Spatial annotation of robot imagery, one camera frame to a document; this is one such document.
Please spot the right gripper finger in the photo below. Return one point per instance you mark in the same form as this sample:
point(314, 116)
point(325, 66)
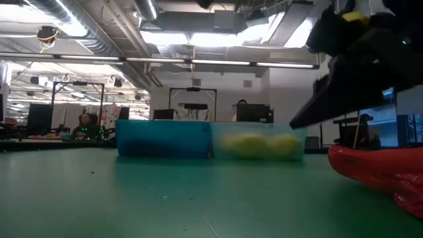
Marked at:
point(357, 92)
point(320, 85)

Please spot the yellow lemon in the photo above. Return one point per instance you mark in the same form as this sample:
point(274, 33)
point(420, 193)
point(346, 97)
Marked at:
point(284, 146)
point(244, 145)

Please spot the long red chili pepper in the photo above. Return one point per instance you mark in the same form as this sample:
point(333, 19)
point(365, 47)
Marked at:
point(370, 165)

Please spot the small red bell pepper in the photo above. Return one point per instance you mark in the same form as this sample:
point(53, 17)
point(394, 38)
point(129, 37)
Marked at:
point(411, 198)

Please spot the black stand with stool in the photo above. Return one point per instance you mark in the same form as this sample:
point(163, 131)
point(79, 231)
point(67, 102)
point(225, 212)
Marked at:
point(363, 132)

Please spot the blue-lit window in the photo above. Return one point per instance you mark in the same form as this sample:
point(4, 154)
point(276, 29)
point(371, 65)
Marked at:
point(388, 119)

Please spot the small black box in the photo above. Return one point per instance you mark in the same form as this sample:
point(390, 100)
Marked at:
point(311, 143)

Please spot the black monitor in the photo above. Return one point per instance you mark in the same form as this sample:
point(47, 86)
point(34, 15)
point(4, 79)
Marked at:
point(124, 113)
point(163, 114)
point(254, 114)
point(39, 115)

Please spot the teal translucent plastic bin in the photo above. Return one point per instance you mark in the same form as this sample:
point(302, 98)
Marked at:
point(257, 127)

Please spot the long linear ceiling light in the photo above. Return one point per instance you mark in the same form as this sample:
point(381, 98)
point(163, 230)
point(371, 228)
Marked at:
point(218, 62)

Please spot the blue plastic bin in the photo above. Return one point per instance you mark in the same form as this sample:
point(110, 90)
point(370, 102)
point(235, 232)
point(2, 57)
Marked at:
point(165, 139)

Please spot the black hanging spotlight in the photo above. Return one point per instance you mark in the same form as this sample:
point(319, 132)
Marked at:
point(34, 80)
point(118, 82)

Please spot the person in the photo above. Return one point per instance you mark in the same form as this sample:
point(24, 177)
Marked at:
point(85, 125)

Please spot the green table mat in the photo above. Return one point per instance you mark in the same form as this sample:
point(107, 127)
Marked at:
point(99, 198)

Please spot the wall air vent grille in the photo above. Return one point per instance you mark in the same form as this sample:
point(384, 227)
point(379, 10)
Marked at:
point(247, 83)
point(196, 82)

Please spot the grey rectangular ceiling duct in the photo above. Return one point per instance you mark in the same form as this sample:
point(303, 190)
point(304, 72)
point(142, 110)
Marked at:
point(226, 20)

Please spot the black metal gantry frame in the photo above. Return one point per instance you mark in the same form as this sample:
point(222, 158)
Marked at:
point(79, 83)
point(193, 89)

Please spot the shiny round air duct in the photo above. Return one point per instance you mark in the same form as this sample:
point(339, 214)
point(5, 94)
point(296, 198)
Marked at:
point(147, 8)

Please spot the silver corrugated air duct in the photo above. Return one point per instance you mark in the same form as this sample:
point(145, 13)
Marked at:
point(99, 43)

